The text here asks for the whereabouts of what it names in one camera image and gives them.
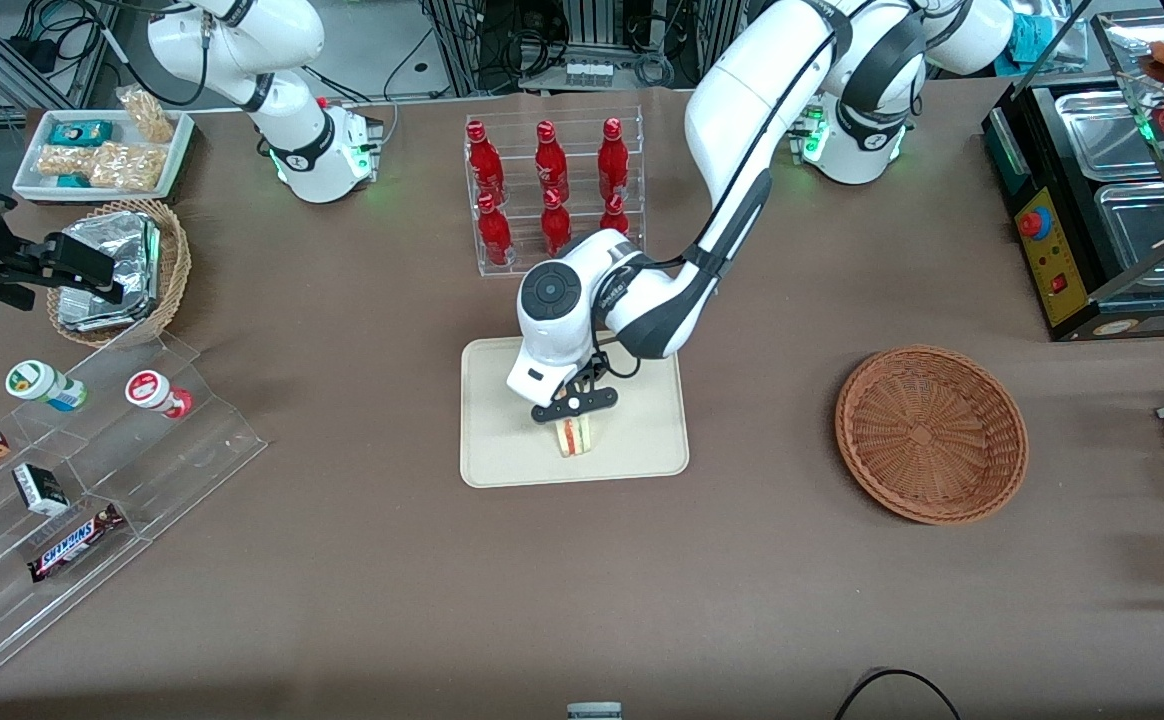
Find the large steel warmer pan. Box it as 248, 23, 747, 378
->
1055, 88, 1164, 183

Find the white rectangular snack tray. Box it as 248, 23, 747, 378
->
12, 108, 195, 204

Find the beige rectangular serving tray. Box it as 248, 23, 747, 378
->
459, 336, 691, 490

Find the Snickers chocolate bar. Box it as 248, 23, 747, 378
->
27, 503, 127, 583

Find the teal cloth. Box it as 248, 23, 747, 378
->
1007, 15, 1069, 64

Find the clear acrylic bottle rack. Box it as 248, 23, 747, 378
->
464, 107, 647, 279

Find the aluminium extrusion frame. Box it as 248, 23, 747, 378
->
422, 0, 743, 91

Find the black looped cable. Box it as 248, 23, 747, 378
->
834, 668, 963, 720

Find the small deep wicker basket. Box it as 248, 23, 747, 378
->
46, 199, 192, 348

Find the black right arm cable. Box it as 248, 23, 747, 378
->
92, 0, 215, 107

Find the small black white box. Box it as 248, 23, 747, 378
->
12, 463, 71, 517

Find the black food warmer display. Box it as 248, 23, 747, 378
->
982, 10, 1164, 343

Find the large round wicker basket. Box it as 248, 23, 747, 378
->
835, 345, 1030, 526

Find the clear bag of nuts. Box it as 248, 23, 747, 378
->
89, 142, 168, 193
36, 144, 98, 179
116, 85, 176, 144

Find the triangular sandwich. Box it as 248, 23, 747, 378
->
554, 416, 596, 460

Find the large teal snack box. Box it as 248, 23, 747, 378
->
49, 120, 115, 147

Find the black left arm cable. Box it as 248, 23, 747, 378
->
588, 0, 848, 381

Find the green capped yogurt bottle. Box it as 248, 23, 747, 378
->
5, 360, 88, 413

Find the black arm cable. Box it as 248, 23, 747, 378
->
588, 0, 848, 381
92, 0, 215, 107

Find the red capped yogurt bottle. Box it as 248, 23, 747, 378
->
125, 370, 194, 420

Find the black power adapter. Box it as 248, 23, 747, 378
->
12, 35, 59, 71

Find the clear acrylic stepped shelf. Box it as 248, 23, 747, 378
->
0, 333, 269, 681

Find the silver foil wrapped package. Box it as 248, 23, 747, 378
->
57, 212, 162, 333

